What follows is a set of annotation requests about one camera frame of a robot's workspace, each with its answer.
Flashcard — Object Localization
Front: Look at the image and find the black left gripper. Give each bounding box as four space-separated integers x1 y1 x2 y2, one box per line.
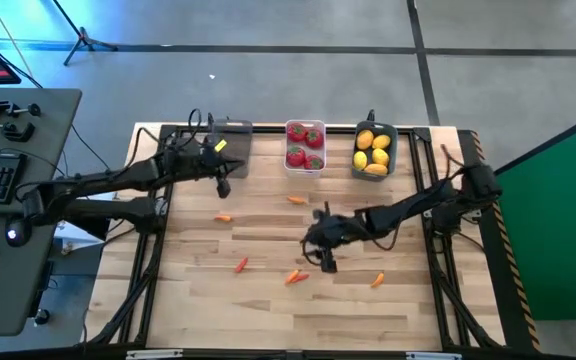
183 132 245 200

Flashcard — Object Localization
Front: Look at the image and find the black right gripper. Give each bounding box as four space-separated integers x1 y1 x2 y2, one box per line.
303 202 369 274

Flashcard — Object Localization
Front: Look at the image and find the grey translucent plastic basket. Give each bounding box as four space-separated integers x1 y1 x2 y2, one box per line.
211 118 254 180

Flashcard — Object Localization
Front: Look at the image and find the white plastic basket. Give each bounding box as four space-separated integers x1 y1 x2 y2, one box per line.
283 118 328 179

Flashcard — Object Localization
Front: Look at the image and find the dark plastic basket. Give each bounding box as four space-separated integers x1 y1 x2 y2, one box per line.
351 119 399 182

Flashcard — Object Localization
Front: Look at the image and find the white box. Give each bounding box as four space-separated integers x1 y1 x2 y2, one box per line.
52 188 119 254

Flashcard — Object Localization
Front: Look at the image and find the black yellow hazard strip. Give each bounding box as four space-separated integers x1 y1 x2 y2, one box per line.
460 128 544 354

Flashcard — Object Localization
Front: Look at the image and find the black tripod stand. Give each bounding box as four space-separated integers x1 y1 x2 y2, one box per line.
50 0 119 67

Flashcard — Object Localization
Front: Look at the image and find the black screw clamp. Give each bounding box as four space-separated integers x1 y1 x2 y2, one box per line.
0 96 43 119
0 116 37 144

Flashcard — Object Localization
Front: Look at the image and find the black computer mouse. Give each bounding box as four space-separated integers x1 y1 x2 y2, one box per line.
5 218 33 249

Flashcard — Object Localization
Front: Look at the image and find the green panel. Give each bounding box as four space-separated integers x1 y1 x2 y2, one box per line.
492 106 576 322

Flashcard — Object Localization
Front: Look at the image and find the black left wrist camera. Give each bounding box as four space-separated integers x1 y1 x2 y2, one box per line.
202 137 229 157

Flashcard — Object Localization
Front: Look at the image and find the black aluminium table frame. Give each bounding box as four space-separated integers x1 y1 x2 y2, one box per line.
85 123 505 351

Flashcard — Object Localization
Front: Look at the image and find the white metal bracket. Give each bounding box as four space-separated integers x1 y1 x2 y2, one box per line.
125 348 184 360
405 351 463 360

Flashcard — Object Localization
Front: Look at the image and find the yellow hanging cable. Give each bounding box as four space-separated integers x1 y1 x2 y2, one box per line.
0 0 34 76

